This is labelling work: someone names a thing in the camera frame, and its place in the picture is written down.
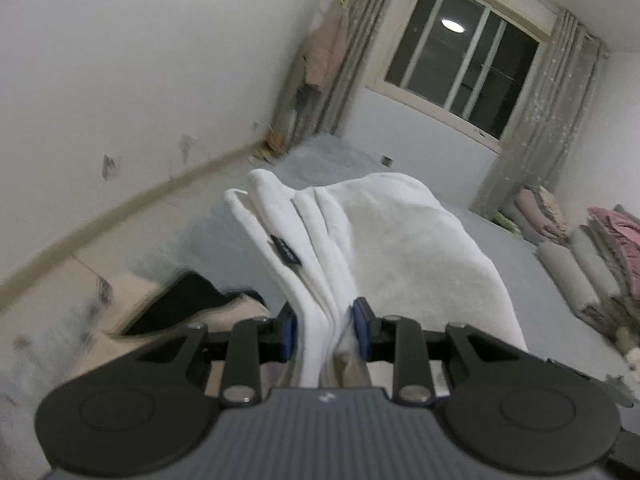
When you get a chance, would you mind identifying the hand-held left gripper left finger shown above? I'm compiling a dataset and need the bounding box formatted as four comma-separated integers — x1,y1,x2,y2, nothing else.
135,302,300,407

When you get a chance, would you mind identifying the white long-sleeve sweater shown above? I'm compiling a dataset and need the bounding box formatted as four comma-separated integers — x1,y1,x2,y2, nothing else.
224,170,531,392

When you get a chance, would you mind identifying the beige garment with black cuff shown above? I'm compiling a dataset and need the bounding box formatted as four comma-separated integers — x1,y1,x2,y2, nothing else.
72,255,272,361

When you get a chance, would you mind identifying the pink ruffled quilt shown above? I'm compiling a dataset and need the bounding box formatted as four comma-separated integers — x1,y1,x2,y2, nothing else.
587,205,640,287

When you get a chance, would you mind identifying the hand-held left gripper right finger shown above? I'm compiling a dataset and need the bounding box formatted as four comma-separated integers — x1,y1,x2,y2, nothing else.
352,297,521,406

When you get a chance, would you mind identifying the grey curtain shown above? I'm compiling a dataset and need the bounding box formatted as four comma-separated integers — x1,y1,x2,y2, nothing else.
469,7,604,217
320,0,409,137

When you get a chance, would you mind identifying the grey folded quilt stack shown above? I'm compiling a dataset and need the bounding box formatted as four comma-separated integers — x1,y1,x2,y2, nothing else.
570,225,640,312

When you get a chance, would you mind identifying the pink hanging garment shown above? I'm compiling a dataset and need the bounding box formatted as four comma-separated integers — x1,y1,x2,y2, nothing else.
304,7,351,92

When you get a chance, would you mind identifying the floral patterned cushion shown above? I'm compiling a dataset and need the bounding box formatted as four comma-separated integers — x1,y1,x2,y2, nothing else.
537,185,572,239

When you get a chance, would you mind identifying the pink folded blanket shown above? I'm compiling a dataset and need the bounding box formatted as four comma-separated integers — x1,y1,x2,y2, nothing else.
515,185,558,244

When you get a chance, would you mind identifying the window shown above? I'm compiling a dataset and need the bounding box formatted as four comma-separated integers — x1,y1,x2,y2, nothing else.
365,0,561,154

